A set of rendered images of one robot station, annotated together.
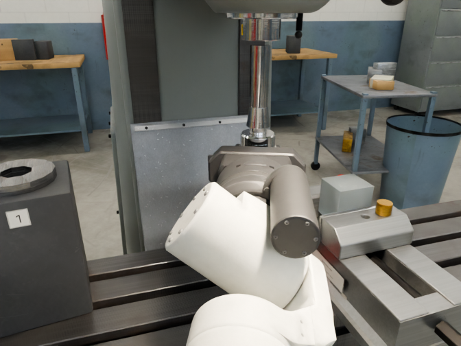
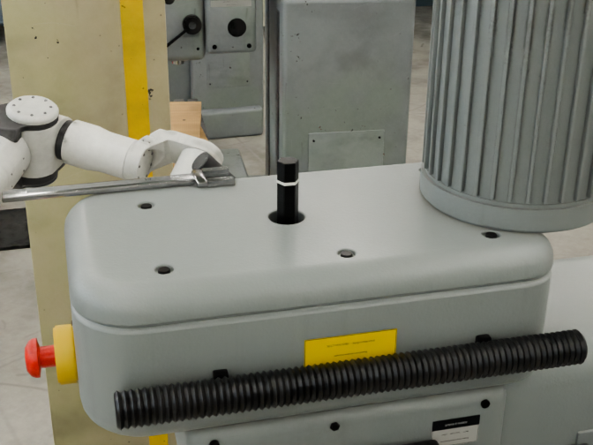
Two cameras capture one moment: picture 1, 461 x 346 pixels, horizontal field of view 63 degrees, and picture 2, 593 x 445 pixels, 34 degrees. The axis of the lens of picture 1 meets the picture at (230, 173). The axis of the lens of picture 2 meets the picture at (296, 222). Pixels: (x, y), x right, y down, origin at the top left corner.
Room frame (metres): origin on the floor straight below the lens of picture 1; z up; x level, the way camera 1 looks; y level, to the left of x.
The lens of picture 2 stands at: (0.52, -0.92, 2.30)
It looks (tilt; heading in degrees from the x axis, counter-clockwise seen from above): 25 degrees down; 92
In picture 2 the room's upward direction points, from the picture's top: 1 degrees clockwise
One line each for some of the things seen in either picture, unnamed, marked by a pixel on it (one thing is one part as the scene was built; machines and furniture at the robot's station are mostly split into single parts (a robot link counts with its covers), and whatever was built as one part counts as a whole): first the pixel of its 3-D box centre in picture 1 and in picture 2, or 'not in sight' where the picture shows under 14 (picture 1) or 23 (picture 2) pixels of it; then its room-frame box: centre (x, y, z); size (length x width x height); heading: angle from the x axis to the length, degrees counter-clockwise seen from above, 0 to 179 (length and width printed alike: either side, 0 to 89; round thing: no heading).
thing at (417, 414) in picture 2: not in sight; (322, 384); (0.52, -0.03, 1.68); 0.34 x 0.24 x 0.10; 16
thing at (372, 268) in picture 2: not in sight; (300, 283); (0.50, -0.03, 1.81); 0.47 x 0.26 x 0.16; 16
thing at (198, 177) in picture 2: not in sight; (119, 185); (0.30, 0.02, 1.89); 0.24 x 0.04 x 0.01; 18
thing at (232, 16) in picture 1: (261, 14); not in sight; (0.48, -0.04, 1.31); 0.09 x 0.09 x 0.01
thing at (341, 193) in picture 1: (344, 199); not in sight; (0.52, -0.18, 1.04); 0.06 x 0.05 x 0.06; 109
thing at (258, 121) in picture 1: (258, 90); not in sight; (0.48, -0.04, 1.22); 0.03 x 0.03 x 0.11
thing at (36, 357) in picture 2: not in sight; (41, 357); (0.24, -0.11, 1.76); 0.04 x 0.03 x 0.04; 106
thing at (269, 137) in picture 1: (257, 136); not in sight; (0.48, -0.04, 1.16); 0.05 x 0.05 x 0.01
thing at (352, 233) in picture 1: (365, 229); not in sight; (0.47, -0.20, 1.02); 0.12 x 0.06 x 0.04; 109
